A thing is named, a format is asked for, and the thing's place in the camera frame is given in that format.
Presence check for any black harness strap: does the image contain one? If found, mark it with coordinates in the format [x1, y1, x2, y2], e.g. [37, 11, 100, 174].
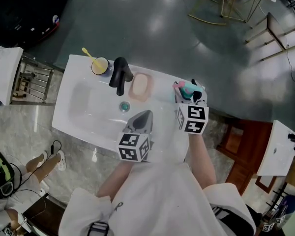
[86, 221, 110, 236]

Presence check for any black striped shoulder strap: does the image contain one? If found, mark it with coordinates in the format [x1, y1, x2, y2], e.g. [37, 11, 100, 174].
[210, 204, 263, 236]

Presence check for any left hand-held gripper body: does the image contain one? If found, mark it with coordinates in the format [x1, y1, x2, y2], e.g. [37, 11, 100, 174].
[117, 123, 153, 163]

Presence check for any large black machine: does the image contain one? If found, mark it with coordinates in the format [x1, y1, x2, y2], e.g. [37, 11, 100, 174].
[0, 0, 69, 51]

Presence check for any white sink with chrome faucet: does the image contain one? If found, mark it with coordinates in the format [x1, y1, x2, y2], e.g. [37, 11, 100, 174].
[0, 42, 24, 106]

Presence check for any teal spray bottle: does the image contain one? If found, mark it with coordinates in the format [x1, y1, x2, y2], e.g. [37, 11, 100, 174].
[172, 81, 204, 103]

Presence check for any brown wooden vanity cabinet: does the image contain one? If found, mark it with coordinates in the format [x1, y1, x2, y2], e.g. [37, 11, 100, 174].
[216, 118, 278, 202]

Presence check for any person's left forearm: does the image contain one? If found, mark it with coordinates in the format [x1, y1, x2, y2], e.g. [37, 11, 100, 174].
[97, 160, 136, 201]

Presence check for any wooden stool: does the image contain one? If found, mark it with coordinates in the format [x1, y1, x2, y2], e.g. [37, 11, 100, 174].
[244, 12, 295, 62]

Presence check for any person's right forearm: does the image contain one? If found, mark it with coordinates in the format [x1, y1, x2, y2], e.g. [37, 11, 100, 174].
[186, 133, 217, 190]

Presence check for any metal rack sink stand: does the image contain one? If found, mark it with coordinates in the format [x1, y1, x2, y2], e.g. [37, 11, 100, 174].
[11, 55, 55, 105]

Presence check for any person's white garment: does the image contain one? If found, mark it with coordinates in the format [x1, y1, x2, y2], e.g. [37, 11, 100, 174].
[59, 153, 258, 236]

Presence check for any white sink on wooden vanity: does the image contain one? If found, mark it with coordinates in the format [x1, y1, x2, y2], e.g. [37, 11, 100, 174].
[257, 119, 295, 177]

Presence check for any white ceramic sink basin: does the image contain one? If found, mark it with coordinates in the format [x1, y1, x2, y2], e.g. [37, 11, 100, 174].
[51, 54, 207, 163]

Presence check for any pale pink soap bar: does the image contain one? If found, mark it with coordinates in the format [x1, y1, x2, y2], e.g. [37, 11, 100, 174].
[132, 74, 148, 96]

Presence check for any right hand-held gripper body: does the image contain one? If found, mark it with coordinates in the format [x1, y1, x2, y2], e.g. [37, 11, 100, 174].
[174, 98, 210, 135]

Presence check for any pink soap dish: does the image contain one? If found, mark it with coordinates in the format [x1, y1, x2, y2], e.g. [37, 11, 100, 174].
[128, 72, 154, 102]

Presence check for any dark brown cabinet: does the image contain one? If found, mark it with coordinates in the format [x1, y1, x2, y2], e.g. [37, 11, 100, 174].
[22, 195, 70, 236]

